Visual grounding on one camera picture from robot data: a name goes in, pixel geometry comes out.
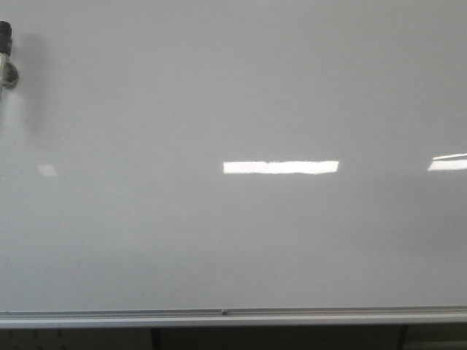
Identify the white black-tipped marker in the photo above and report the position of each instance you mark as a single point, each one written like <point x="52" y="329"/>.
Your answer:
<point x="9" y="71"/>

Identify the white whiteboard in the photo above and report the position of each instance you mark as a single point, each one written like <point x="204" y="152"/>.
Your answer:
<point x="176" y="155"/>

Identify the aluminium marker tray rail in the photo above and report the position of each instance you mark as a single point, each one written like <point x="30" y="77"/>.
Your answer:
<point x="232" y="317"/>

